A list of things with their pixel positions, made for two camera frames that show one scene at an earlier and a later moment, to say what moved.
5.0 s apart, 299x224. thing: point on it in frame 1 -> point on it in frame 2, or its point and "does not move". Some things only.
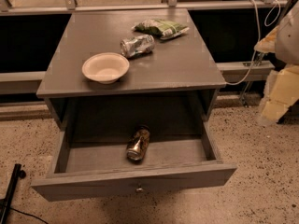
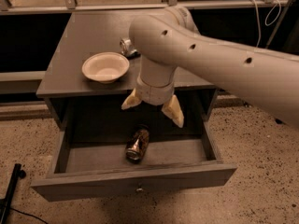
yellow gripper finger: x=281 y=91 -> x=173 y=110
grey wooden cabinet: x=174 y=86 does not move
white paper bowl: x=106 y=67 does not move
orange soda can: x=138 y=144 does not move
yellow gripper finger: x=267 y=44 -> x=131 y=101
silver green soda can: x=130 y=47 does not move
